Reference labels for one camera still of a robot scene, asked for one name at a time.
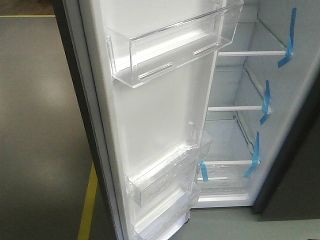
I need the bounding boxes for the fridge door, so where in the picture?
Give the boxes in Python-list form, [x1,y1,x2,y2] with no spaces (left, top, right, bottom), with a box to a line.
[51,0,245,240]

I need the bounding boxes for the dark grey fridge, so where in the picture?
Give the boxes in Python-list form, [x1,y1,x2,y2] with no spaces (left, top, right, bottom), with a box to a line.
[194,0,320,221]

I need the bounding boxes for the clear middle door bin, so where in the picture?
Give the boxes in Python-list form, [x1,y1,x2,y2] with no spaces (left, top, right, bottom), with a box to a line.
[125,122,212,207]

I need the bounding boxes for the clear door bin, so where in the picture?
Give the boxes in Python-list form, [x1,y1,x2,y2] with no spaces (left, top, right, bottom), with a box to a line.
[133,178,201,240]
[105,0,244,88]
[125,122,212,207]

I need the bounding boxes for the clear upper door bin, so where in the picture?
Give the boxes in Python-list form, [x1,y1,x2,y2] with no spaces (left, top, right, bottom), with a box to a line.
[105,0,244,88]

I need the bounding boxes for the blue tape strip left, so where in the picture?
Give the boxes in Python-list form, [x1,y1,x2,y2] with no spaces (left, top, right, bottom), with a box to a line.
[199,160,209,182]

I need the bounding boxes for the blue tape strip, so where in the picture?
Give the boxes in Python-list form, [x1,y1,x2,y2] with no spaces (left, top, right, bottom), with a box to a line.
[199,160,209,182]
[243,131,260,178]

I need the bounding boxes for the clear crisper drawer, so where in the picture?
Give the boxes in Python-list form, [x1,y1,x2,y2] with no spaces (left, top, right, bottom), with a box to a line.
[196,160,253,195]

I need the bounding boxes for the clear lower door bin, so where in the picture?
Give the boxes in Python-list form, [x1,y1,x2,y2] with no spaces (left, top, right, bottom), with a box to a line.
[133,178,201,240]

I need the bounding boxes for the yellow floor tape line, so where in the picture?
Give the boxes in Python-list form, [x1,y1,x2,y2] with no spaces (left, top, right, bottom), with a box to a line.
[77,163,98,240]

